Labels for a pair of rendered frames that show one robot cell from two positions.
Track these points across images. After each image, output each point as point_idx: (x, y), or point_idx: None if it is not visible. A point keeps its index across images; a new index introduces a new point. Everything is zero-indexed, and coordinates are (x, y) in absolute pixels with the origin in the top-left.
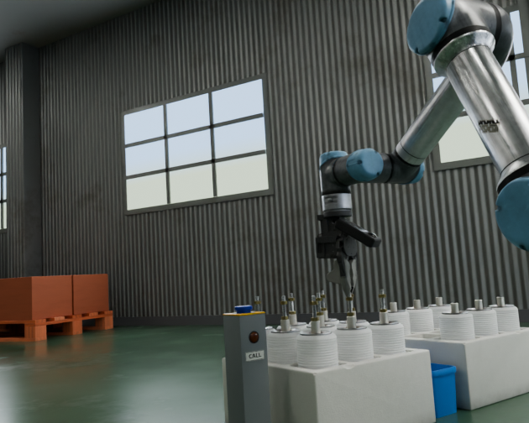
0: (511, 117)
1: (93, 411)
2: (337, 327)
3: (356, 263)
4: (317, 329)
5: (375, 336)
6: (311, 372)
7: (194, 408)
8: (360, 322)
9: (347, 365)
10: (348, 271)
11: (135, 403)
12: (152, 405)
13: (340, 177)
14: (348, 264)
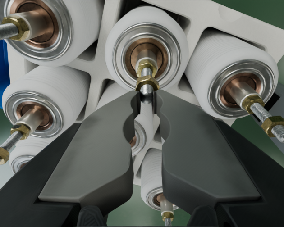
0: None
1: (171, 223)
2: (163, 86)
3: (45, 173)
4: (250, 87)
5: (89, 25)
6: None
7: (138, 186)
8: (40, 93)
9: (222, 18)
10: (178, 133)
11: (144, 218)
12: (144, 208)
13: None
14: (177, 163)
